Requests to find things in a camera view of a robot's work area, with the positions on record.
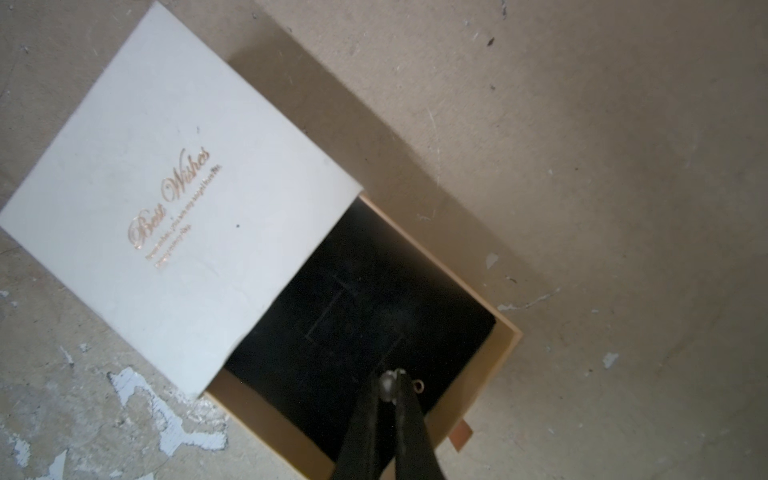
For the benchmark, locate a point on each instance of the black lined tan drawer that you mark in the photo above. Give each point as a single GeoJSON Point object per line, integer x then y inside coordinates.
{"type": "Point", "coordinates": [369, 299]}

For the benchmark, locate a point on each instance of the white sleeve jewelry box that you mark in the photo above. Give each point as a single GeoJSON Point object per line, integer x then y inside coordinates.
{"type": "Point", "coordinates": [177, 202]}

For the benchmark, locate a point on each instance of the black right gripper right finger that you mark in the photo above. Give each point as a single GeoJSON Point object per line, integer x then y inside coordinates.
{"type": "Point", "coordinates": [414, 454]}

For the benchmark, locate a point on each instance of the pearl flower earring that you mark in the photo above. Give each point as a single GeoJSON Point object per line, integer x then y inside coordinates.
{"type": "Point", "coordinates": [389, 384]}

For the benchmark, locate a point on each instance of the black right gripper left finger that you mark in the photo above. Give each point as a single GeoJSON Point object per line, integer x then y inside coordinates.
{"type": "Point", "coordinates": [358, 457]}

